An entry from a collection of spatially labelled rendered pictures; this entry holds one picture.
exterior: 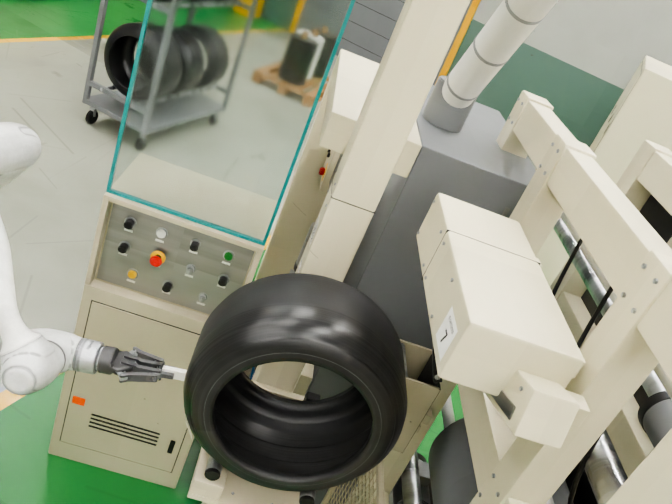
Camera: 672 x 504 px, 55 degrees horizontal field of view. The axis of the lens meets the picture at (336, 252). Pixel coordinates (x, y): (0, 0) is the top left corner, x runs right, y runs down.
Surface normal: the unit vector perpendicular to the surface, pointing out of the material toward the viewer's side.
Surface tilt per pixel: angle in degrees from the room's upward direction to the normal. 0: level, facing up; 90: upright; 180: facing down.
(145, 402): 90
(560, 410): 72
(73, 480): 0
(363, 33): 90
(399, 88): 90
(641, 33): 90
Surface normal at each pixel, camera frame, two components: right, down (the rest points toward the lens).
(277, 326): -0.09, -0.32
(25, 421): 0.35, -0.81
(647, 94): -0.41, 0.31
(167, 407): -0.04, 0.49
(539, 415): 0.07, 0.22
